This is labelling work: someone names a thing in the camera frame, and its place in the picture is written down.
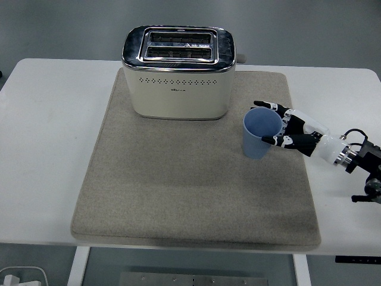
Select black table control panel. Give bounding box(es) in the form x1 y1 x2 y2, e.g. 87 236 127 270
335 255 381 265

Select white plastic tray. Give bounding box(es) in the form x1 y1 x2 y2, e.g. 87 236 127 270
0 266 48 286

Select grey metal plate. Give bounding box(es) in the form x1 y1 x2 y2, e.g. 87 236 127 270
118 271 268 286

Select white plug block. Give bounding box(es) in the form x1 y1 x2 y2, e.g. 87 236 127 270
2 274 40 286

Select cream and chrome toaster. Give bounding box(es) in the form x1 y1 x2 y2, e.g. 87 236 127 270
120 25 248 122

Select blue ribbed plastic cup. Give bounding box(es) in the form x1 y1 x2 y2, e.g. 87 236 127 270
242 107 283 161

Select beige fabric mat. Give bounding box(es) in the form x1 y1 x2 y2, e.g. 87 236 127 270
70 67 322 250

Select white and black hand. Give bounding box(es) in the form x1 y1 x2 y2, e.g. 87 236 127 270
253 100 348 165

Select white table leg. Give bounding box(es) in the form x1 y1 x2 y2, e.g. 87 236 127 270
293 253 312 286
67 246 90 286

